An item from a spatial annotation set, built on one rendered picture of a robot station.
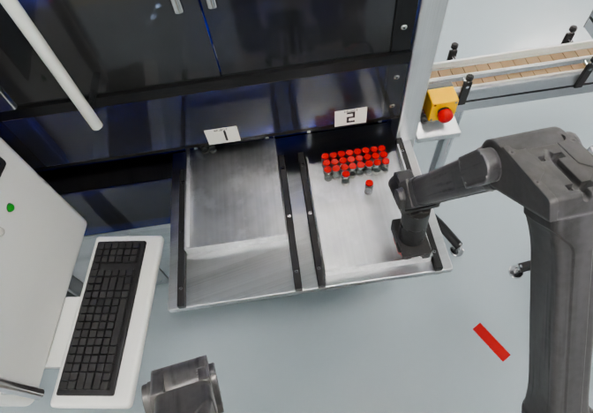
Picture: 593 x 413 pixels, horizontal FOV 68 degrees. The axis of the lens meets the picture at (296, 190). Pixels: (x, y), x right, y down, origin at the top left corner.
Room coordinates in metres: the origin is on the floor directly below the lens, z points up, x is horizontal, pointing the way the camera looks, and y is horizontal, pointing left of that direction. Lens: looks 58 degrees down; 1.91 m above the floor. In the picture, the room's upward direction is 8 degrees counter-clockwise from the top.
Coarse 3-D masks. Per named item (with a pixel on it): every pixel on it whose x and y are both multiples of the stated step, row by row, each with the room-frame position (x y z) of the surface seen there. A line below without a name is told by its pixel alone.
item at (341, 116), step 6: (360, 108) 0.76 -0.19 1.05; (366, 108) 0.76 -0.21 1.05; (336, 114) 0.76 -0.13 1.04; (342, 114) 0.76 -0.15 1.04; (348, 114) 0.76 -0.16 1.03; (360, 114) 0.76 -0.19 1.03; (366, 114) 0.76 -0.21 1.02; (336, 120) 0.76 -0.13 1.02; (342, 120) 0.76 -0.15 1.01; (360, 120) 0.76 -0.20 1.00
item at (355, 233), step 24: (312, 168) 0.71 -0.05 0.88; (312, 192) 0.61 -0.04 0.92; (336, 192) 0.62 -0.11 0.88; (360, 192) 0.61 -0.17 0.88; (384, 192) 0.60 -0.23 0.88; (336, 216) 0.55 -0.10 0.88; (360, 216) 0.54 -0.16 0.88; (384, 216) 0.53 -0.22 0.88; (336, 240) 0.48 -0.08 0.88; (360, 240) 0.47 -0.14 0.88; (384, 240) 0.46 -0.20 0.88; (336, 264) 0.41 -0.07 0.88; (360, 264) 0.39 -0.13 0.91; (384, 264) 0.39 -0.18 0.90
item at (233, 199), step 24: (240, 144) 0.83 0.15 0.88; (264, 144) 0.82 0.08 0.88; (192, 168) 0.77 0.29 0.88; (216, 168) 0.76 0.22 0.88; (240, 168) 0.75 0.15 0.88; (264, 168) 0.74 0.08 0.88; (192, 192) 0.69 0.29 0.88; (216, 192) 0.67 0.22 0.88; (240, 192) 0.66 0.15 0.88; (264, 192) 0.65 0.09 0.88; (192, 216) 0.61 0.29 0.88; (216, 216) 0.60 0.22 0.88; (240, 216) 0.59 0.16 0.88; (264, 216) 0.58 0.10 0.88; (192, 240) 0.54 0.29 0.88; (216, 240) 0.53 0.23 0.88; (240, 240) 0.50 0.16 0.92; (264, 240) 0.50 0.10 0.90
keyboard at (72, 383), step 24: (96, 264) 0.54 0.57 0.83; (120, 264) 0.53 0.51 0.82; (96, 288) 0.47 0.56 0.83; (120, 288) 0.46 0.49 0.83; (96, 312) 0.40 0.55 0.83; (120, 312) 0.39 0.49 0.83; (72, 336) 0.35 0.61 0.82; (96, 336) 0.34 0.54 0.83; (120, 336) 0.33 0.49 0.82; (72, 360) 0.29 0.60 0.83; (96, 360) 0.28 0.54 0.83; (120, 360) 0.28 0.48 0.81; (72, 384) 0.23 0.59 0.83; (96, 384) 0.22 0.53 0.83
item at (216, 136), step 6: (234, 126) 0.76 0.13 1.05; (210, 132) 0.76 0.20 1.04; (216, 132) 0.76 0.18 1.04; (222, 132) 0.76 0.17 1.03; (228, 132) 0.76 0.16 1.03; (234, 132) 0.76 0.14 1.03; (210, 138) 0.76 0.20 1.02; (216, 138) 0.76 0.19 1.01; (222, 138) 0.76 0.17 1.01; (228, 138) 0.76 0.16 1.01; (234, 138) 0.76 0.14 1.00; (210, 144) 0.76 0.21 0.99
